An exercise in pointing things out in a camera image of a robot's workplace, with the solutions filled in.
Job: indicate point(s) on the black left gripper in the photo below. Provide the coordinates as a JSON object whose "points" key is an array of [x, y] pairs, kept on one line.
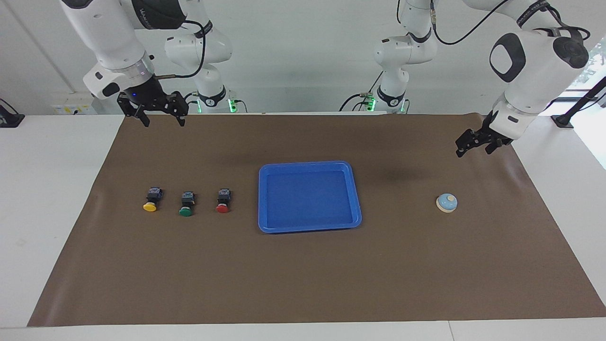
{"points": [[490, 130]]}

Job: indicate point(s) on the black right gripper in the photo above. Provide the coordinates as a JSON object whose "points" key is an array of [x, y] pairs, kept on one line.
{"points": [[144, 94]]}

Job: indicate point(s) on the light blue service bell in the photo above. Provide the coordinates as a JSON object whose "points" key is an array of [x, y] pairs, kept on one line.
{"points": [[446, 202]]}

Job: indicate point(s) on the yellow push button switch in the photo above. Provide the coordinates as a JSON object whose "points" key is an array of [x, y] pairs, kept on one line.
{"points": [[150, 206]]}

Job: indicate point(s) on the green push button switch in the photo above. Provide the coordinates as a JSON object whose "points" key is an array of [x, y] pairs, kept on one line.
{"points": [[186, 210]]}

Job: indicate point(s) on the red push button switch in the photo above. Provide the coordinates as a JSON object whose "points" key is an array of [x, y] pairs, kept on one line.
{"points": [[222, 207]]}

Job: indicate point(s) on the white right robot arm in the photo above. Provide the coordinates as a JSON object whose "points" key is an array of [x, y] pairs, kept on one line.
{"points": [[109, 33]]}

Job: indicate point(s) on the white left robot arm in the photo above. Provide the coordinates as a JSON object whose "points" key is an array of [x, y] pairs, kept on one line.
{"points": [[535, 66]]}

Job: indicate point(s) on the blue plastic tray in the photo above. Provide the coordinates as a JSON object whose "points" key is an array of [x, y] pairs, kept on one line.
{"points": [[307, 196]]}

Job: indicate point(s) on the black angled stand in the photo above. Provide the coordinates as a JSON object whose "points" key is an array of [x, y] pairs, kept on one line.
{"points": [[575, 106]]}

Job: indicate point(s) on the black low stand foot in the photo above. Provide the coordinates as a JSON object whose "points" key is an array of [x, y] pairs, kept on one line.
{"points": [[10, 119]]}

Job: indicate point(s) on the brown table mat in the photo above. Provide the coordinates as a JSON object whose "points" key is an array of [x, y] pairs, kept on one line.
{"points": [[303, 274]]}

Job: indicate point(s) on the white wall power outlet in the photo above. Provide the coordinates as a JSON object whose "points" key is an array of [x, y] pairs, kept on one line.
{"points": [[71, 106]]}

